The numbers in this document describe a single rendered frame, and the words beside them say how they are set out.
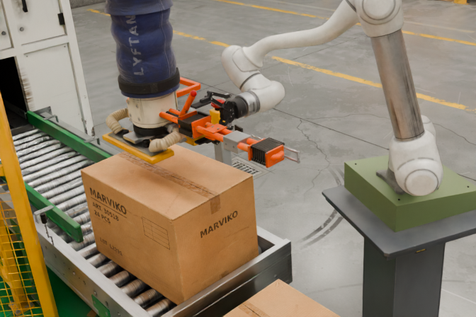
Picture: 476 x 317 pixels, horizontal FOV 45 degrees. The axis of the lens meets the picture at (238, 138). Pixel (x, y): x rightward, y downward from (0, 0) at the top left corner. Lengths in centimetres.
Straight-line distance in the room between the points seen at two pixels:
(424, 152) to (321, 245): 155
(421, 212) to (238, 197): 68
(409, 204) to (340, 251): 125
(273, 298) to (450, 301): 117
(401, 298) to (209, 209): 90
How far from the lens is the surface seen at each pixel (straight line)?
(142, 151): 210
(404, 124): 198
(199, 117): 201
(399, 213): 219
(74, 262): 251
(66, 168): 341
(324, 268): 326
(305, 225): 361
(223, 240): 220
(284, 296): 225
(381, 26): 186
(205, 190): 213
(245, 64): 217
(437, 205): 229
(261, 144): 175
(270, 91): 215
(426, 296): 258
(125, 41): 202
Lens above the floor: 199
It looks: 25 degrees down
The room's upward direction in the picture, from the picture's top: 5 degrees counter-clockwise
